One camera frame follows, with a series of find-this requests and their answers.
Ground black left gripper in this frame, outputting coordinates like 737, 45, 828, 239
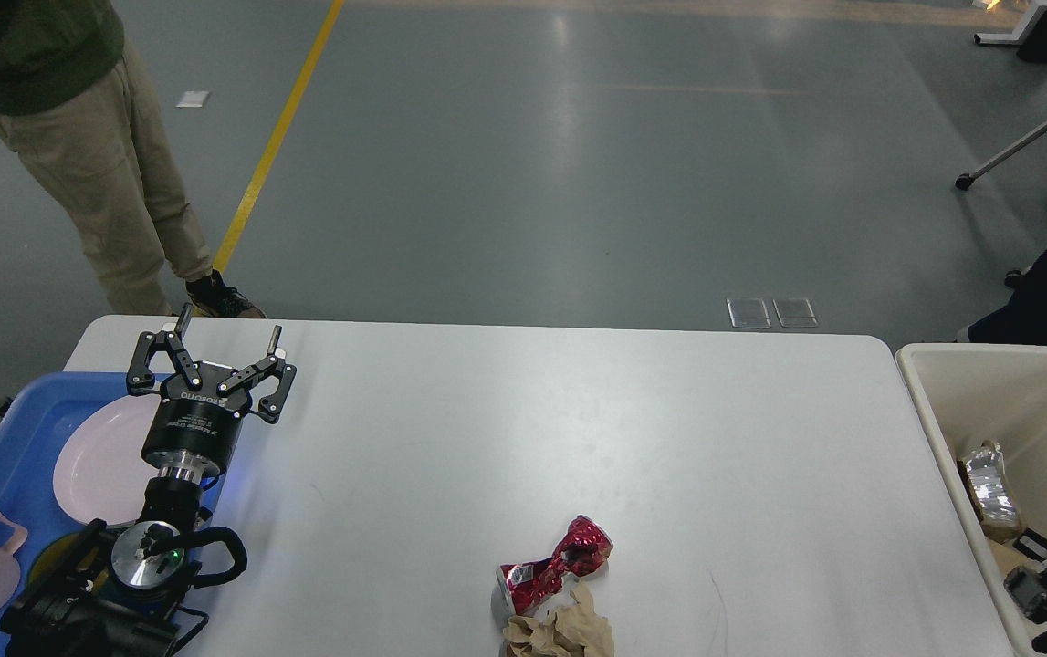
127, 304, 298, 480

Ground brown paper bag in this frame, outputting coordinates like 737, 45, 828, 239
966, 495, 1047, 577

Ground pink plate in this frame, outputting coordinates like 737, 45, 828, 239
53, 395, 162, 527

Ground aluminium foil tray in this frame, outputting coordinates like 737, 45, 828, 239
957, 440, 1025, 544

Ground dark teal mug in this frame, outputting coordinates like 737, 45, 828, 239
24, 527, 113, 598

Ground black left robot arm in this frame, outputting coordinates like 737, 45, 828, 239
0, 305, 297, 656

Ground blue plastic tray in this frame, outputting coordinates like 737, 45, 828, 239
0, 373, 218, 656

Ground beige plastic bin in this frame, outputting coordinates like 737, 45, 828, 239
897, 342, 1047, 656

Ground person in khaki trousers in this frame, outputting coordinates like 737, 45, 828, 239
0, 1, 263, 318

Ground crushed red can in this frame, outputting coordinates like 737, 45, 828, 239
497, 515, 614, 616

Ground floor outlet plates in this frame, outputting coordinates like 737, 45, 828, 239
725, 297, 820, 331

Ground crumpled brown paper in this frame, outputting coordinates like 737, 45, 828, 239
502, 582, 616, 656

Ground white desk leg far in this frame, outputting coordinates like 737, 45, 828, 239
972, 1, 1047, 64

